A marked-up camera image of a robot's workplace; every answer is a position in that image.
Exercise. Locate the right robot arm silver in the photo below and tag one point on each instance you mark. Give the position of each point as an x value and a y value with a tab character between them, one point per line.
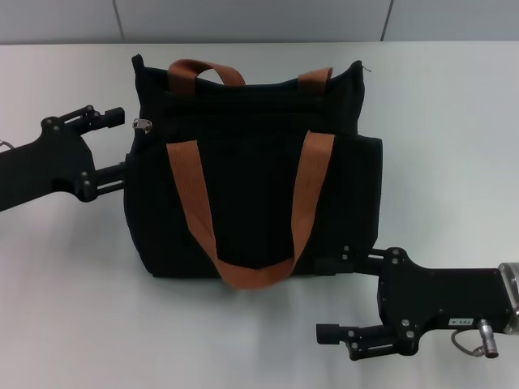
511	304

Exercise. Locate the silver metal zipper pull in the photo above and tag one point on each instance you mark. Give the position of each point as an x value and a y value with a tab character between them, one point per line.
143	125

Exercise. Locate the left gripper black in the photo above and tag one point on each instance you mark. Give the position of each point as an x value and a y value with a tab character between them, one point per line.
48	162

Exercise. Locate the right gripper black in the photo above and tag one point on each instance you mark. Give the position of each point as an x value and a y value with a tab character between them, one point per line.
438	300

